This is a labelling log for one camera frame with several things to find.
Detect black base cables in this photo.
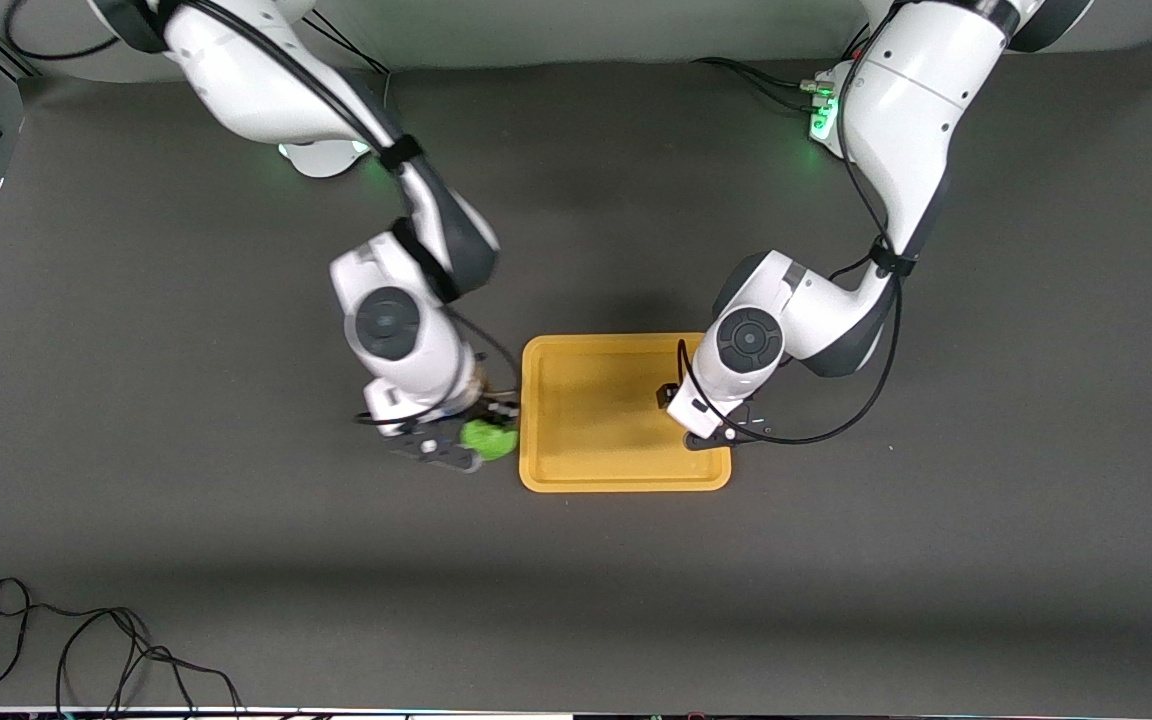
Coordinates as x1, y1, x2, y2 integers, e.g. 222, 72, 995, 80
693, 22, 872, 113
301, 12, 392, 77

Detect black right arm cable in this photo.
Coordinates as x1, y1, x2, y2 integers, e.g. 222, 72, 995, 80
176, 0, 523, 429

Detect black left base cables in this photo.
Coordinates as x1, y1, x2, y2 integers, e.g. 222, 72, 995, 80
693, 22, 872, 113

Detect black right base cables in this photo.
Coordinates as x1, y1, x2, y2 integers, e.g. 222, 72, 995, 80
301, 12, 392, 77

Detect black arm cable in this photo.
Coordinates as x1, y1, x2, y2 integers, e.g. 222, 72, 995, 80
176, 0, 523, 429
675, 55, 922, 447

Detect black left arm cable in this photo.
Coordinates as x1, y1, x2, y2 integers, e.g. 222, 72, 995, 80
675, 55, 922, 447

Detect dark grey table mat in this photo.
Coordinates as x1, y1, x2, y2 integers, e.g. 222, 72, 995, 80
0, 38, 1152, 717

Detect loose black cable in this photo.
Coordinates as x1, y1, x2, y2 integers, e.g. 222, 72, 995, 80
0, 577, 245, 717

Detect yellow plastic tray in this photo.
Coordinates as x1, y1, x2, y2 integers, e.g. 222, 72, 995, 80
518, 332, 733, 494

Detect green apple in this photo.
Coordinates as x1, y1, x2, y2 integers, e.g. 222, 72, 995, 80
460, 418, 520, 462

